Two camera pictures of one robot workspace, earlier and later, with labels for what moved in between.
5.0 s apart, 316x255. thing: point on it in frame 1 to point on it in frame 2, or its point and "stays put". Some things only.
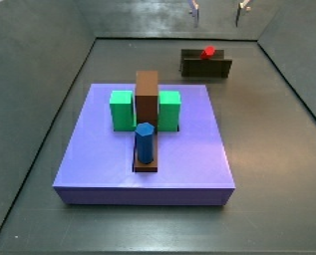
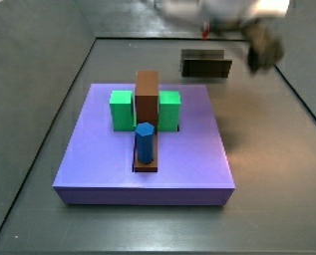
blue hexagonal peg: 145,133 stays put
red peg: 208,53 to 205,33
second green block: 169,101 stays put
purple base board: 193,175 stays put
